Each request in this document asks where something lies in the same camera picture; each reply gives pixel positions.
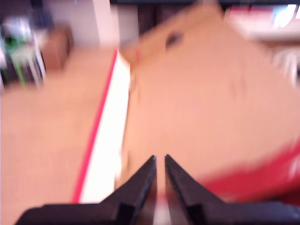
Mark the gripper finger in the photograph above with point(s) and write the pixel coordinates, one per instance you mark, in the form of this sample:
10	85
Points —
182	187
138	187

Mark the red shoebox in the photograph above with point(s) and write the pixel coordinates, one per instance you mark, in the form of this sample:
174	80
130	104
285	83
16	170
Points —
199	105

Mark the brown cardboard box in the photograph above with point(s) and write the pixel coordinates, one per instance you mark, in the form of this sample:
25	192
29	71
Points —
57	49

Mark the white and green stand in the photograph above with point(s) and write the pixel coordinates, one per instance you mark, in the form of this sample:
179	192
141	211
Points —
18	54

